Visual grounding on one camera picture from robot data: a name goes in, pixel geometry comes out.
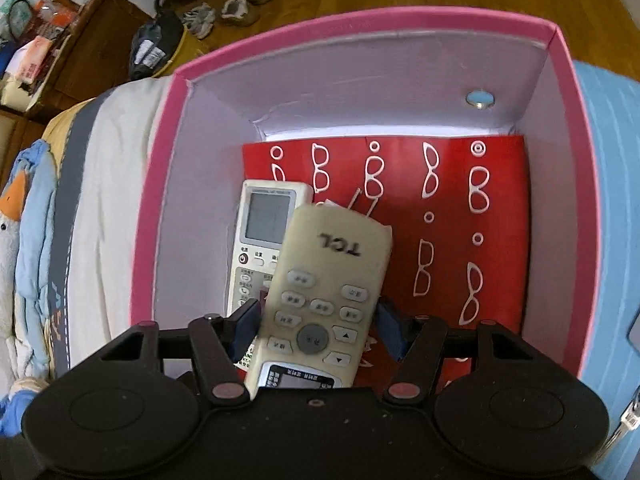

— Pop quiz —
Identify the dark bag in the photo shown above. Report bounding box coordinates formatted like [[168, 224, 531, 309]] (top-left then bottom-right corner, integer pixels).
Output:
[[129, 10, 187, 82]]

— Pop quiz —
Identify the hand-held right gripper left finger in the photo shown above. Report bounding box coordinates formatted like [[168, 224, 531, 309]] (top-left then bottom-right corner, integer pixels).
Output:
[[95, 302, 263, 406]]

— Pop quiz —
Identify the red printed bag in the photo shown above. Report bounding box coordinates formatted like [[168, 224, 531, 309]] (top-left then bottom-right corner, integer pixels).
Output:
[[241, 132, 531, 368]]

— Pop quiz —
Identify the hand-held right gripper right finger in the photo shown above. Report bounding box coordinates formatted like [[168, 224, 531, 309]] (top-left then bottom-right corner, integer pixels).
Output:
[[375, 300, 541, 403]]

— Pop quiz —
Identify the white remote with purple buttons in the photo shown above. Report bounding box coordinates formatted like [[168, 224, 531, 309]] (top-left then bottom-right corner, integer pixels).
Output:
[[225, 179, 315, 371]]

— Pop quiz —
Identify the wooden nightstand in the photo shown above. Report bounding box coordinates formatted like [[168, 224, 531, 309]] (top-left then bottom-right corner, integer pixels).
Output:
[[0, 0, 156, 126]]

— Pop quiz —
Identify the blue duck plush toy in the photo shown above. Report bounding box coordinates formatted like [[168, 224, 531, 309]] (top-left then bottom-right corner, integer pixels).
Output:
[[0, 137, 58, 396]]

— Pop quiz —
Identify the cream remote control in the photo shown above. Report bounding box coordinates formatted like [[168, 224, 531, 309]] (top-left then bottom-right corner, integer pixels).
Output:
[[244, 202, 393, 391]]

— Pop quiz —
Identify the pink cardboard box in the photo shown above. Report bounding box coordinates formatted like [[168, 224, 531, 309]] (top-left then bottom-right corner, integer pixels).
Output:
[[129, 6, 601, 381]]

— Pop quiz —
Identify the metal key bunch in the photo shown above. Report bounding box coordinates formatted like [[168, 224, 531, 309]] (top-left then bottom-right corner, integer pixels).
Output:
[[607, 390, 640, 456]]

